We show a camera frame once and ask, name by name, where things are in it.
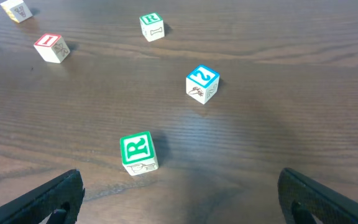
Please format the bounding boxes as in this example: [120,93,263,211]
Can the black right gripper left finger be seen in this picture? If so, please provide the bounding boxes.
[0,169,85,223]

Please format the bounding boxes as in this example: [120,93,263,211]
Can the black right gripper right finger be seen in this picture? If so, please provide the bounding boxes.
[277,168,358,223]

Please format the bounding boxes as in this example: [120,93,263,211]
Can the red letter I block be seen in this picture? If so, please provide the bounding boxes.
[34,34,70,63]

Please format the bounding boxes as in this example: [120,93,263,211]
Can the green R block near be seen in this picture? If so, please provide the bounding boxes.
[120,131,158,176]

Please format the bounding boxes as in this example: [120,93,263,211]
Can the green r block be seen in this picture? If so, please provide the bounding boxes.
[139,12,165,42]
[120,131,158,176]

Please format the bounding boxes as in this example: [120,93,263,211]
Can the blue number 2 block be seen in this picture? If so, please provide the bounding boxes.
[186,65,220,105]

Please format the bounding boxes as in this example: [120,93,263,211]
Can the green R block far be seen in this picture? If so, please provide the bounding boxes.
[139,12,165,42]

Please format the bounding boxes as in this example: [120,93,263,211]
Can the yellow picture block far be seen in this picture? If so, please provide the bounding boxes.
[0,0,33,23]

